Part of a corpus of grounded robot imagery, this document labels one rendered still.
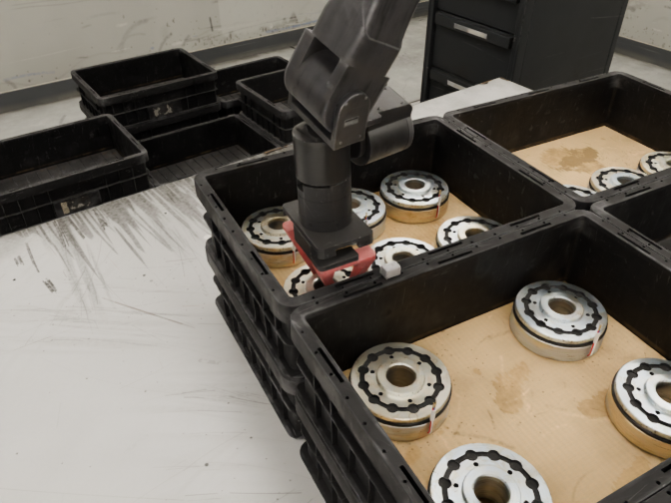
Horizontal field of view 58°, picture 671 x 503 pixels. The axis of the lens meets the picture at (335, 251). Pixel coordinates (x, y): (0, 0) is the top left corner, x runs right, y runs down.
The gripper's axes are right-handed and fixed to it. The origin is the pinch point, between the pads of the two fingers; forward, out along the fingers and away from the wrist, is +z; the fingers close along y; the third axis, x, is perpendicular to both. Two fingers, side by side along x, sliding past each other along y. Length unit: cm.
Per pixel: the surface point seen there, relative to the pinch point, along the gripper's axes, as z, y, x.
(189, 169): 46, 123, -8
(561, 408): 5.2, -23.9, -14.5
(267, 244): 0.8, 12.1, 3.4
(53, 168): 34, 121, 30
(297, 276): 0.9, 3.9, 2.6
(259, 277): -5.9, -2.3, 9.0
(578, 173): 5, 12, -51
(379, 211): 1.0, 11.9, -13.5
